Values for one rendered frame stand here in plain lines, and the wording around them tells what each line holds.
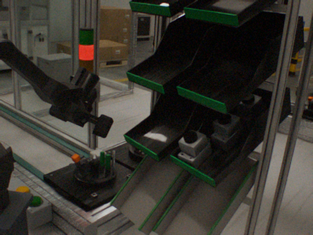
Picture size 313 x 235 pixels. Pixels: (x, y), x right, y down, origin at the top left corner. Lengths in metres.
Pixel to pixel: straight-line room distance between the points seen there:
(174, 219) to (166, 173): 0.13
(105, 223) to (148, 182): 0.18
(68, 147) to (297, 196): 0.91
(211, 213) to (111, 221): 0.32
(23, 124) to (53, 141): 0.24
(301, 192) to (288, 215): 0.19
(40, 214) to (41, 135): 0.57
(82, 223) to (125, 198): 0.13
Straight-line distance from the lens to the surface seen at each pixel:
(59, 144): 1.46
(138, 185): 0.97
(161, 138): 0.86
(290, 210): 1.34
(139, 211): 0.94
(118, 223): 1.07
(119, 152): 1.32
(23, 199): 0.92
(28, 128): 1.65
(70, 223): 1.03
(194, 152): 0.74
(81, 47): 1.23
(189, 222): 0.87
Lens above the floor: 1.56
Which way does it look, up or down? 21 degrees down
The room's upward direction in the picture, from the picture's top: 4 degrees clockwise
